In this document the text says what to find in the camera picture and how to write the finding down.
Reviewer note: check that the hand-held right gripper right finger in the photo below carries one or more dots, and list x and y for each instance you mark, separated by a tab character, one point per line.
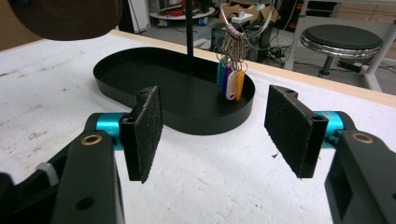
292	130

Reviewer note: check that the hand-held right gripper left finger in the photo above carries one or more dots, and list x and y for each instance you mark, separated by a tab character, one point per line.
144	133

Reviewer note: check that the black oval tray stand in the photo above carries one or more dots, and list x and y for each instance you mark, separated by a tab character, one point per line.
186	93

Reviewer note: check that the brown belt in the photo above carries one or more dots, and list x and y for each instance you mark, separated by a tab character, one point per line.
65	17

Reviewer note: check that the black power strip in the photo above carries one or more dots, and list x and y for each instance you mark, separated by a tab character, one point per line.
350	66

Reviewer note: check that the black round stool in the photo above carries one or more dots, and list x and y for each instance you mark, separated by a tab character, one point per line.
342	39

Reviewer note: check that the black computer case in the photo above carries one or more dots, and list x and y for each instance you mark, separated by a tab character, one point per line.
218	39

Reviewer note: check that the white cabinet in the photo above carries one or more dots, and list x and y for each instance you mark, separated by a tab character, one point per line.
138	15

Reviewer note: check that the cardboard box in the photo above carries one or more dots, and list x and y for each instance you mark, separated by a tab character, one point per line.
264	12

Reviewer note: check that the white round table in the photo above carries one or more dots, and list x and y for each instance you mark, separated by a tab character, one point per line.
174	15

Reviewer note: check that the white power adapter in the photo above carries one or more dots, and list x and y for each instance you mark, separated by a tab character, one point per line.
242	17

